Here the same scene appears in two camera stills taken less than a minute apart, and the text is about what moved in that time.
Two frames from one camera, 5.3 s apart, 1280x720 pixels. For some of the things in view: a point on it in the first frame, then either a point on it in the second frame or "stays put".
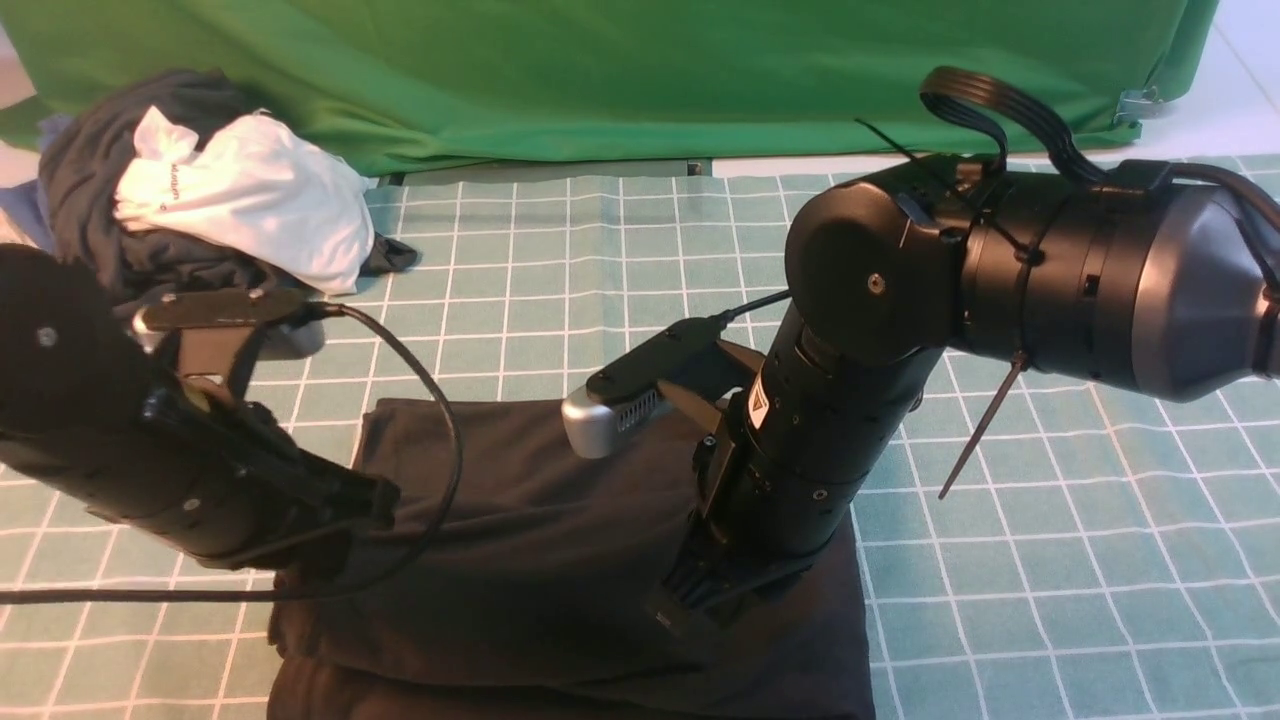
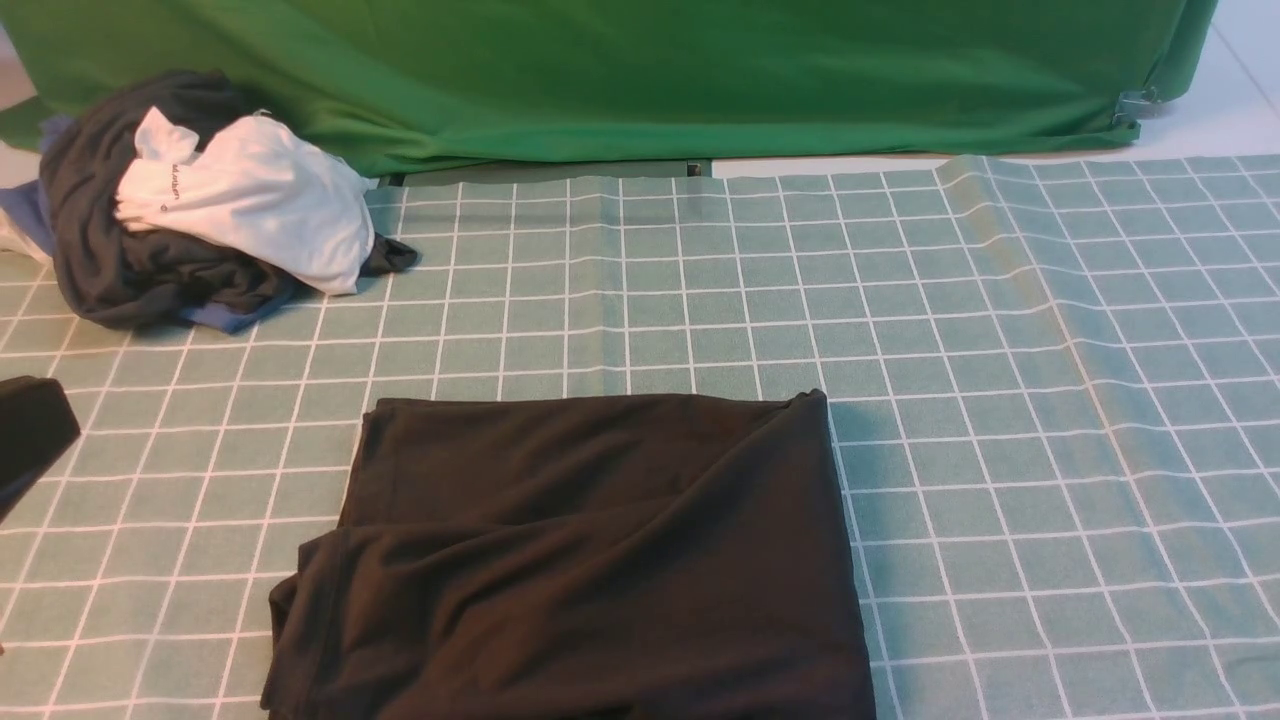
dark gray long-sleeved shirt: [515, 585] stays put
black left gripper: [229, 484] → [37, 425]
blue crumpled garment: [22, 202] stays put
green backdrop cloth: [434, 86] stays put
